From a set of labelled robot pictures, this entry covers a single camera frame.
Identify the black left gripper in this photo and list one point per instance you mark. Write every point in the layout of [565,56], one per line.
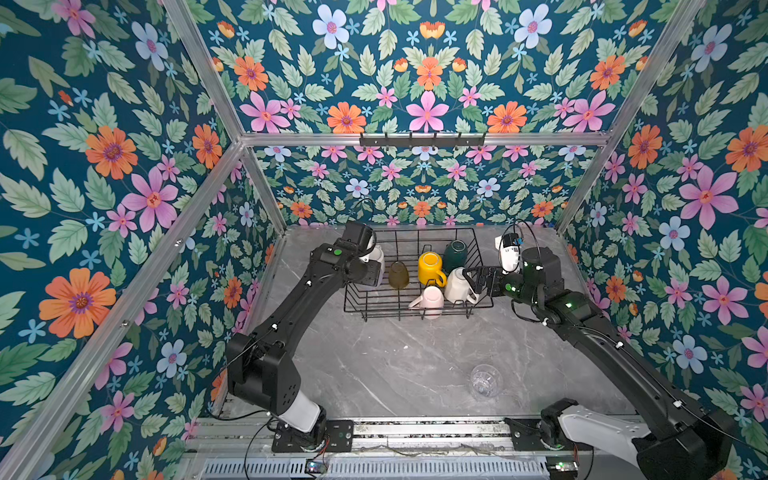
[372,275]

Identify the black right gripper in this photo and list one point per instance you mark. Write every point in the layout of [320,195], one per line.
[492,282]

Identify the cream faceted mug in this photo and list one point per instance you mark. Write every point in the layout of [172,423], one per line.
[458,288]

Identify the dark green mug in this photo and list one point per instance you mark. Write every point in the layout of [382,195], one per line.
[454,256]

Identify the olive green glass cup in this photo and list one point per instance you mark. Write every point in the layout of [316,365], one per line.
[398,276]

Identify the yellow mug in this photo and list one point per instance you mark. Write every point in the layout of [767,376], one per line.
[430,270]

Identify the white mug pink handle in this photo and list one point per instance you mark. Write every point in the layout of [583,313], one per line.
[430,302]

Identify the clear glass cup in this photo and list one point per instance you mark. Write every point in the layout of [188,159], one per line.
[486,381]

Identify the white mug red inside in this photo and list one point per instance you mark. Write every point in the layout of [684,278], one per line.
[376,255]

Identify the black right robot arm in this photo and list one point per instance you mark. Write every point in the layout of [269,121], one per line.
[677,437]

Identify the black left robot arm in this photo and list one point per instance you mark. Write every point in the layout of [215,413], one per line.
[259,366]

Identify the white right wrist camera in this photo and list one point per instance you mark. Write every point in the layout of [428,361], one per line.
[509,252]

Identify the black wire dish rack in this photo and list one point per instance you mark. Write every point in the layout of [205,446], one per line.
[403,247]

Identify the black hook rail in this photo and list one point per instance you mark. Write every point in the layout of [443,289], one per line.
[401,141]

